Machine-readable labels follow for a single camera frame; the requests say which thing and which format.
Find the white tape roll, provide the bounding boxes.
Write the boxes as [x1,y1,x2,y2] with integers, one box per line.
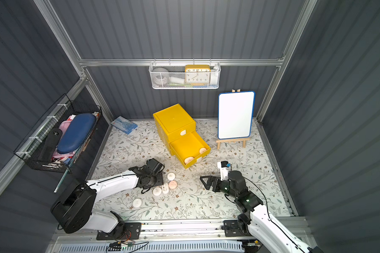
[151,67,170,86]

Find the small wooden easel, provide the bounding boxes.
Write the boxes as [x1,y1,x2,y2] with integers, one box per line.
[216,89,251,151]

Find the white board blue frame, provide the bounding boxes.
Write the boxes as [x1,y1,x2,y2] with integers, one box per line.
[217,91,256,140]

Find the black object in basket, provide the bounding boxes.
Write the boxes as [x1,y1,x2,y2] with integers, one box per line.
[38,128,62,162]

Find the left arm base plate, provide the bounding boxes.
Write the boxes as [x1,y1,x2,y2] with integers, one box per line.
[96,222,142,241]

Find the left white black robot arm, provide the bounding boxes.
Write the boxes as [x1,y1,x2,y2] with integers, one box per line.
[51,158,165,239]

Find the white earphone case isolated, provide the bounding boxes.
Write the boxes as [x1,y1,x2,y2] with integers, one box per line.
[132,198,142,208]

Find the blue oval case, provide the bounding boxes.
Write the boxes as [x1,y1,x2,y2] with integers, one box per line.
[57,113,97,154]

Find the aluminium front rail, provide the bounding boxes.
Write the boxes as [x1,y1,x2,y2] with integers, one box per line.
[53,217,311,244]

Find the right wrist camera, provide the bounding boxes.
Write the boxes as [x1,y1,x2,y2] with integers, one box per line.
[217,161,231,181]

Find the yellow three-drawer cabinet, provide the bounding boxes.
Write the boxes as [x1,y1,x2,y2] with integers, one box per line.
[153,104,196,153]

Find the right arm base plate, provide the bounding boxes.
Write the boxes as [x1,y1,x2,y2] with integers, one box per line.
[221,220,251,237]

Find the black wire side basket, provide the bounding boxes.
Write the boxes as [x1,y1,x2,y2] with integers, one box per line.
[14,94,102,173]

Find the white earphone case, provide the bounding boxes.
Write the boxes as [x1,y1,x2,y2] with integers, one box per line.
[167,172,176,181]
[153,187,163,196]
[162,182,170,195]

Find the white wire wall basket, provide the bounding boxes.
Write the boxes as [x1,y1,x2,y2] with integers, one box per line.
[148,61,221,90]

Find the pink items in basket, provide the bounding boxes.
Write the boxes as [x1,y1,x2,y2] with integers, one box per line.
[52,114,76,163]

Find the yellow alarm clock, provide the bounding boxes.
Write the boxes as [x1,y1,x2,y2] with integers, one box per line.
[185,64,211,85]

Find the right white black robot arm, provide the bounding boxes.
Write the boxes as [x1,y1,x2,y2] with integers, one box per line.
[200,171,322,253]

